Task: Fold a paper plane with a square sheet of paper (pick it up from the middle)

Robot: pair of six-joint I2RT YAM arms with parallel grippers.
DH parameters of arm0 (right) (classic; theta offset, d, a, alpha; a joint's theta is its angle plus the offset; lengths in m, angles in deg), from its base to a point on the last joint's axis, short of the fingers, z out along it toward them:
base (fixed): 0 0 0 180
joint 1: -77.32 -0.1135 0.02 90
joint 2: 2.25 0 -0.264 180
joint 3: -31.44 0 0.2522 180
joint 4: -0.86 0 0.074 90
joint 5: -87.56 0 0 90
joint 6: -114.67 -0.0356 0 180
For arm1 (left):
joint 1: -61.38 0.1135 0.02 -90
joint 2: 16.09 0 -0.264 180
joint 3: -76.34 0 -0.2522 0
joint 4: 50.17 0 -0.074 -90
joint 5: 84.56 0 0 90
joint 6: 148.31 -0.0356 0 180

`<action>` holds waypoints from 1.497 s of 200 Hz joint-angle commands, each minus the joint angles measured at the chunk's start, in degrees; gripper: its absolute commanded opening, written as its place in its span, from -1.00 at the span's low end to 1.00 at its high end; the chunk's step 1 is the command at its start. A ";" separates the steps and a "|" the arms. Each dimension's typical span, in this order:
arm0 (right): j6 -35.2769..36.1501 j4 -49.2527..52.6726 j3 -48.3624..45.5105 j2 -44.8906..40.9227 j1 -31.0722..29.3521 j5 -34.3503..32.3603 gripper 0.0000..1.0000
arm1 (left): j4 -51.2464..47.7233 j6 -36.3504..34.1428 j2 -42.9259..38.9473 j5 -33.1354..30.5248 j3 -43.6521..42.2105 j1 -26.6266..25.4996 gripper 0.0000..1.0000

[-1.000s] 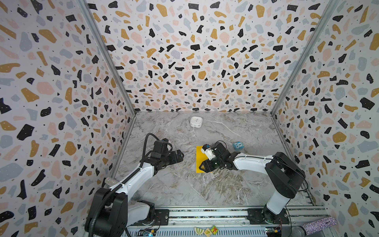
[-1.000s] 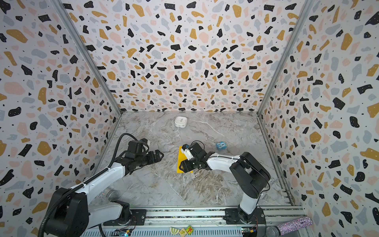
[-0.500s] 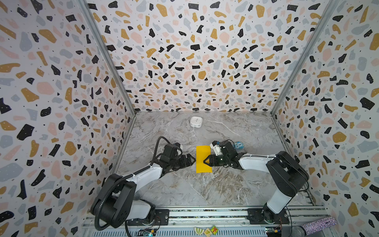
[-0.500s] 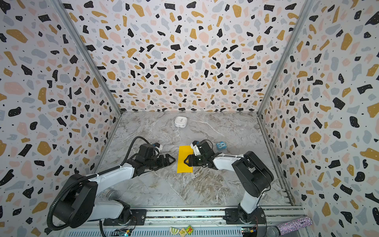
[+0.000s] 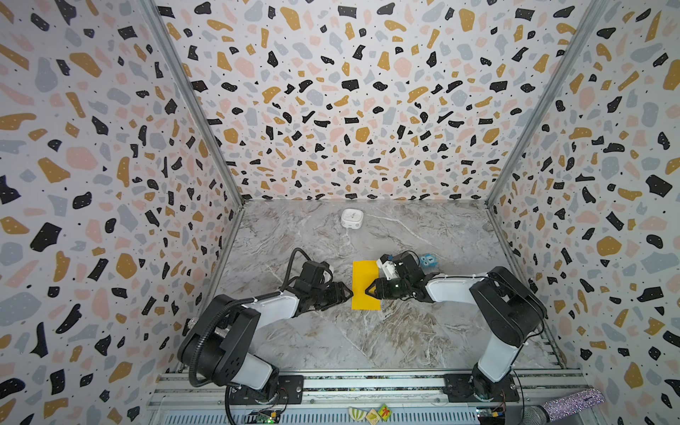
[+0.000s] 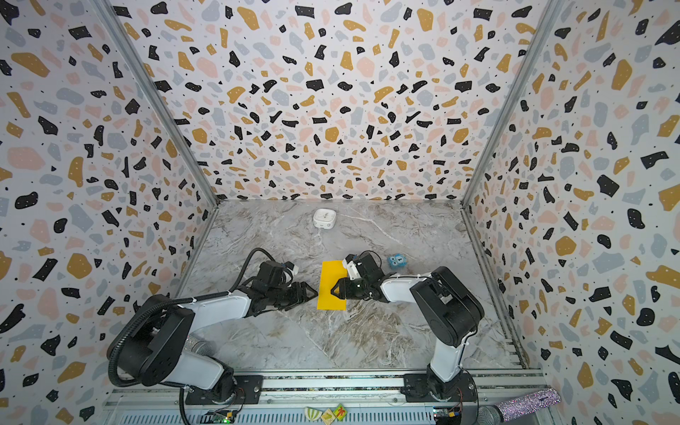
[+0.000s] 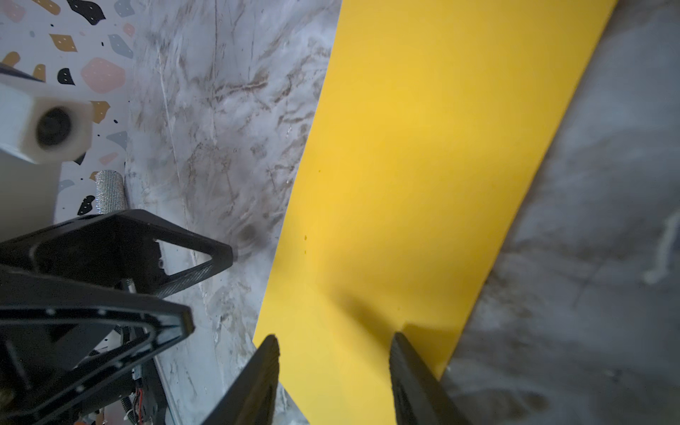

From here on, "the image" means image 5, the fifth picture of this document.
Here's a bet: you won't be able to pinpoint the yellow square paper sheet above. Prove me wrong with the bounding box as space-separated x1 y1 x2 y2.
352 260 381 311

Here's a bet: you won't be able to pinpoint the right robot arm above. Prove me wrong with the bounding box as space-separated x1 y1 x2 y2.
365 251 547 401

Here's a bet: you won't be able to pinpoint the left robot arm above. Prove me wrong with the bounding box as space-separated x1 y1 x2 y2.
178 260 353 401

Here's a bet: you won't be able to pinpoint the blue owl toy block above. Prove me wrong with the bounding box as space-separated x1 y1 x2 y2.
419 254 438 273

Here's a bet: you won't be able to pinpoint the glitter microphone right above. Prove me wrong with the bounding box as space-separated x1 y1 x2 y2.
520 388 605 425

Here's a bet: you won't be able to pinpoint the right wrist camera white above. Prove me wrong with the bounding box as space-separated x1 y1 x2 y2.
376 254 399 281

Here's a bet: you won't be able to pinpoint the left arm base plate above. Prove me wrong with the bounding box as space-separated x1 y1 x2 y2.
228 374 305 407

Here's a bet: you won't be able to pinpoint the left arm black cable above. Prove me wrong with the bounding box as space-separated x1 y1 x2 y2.
187 246 325 425

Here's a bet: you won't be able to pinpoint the aluminium rail frame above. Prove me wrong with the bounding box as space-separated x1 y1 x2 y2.
146 369 589 424

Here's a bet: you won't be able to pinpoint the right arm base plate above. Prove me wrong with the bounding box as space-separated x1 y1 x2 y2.
443 373 520 403

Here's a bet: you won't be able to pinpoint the colourful stickers on rail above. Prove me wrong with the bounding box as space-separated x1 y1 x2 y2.
348 405 392 425

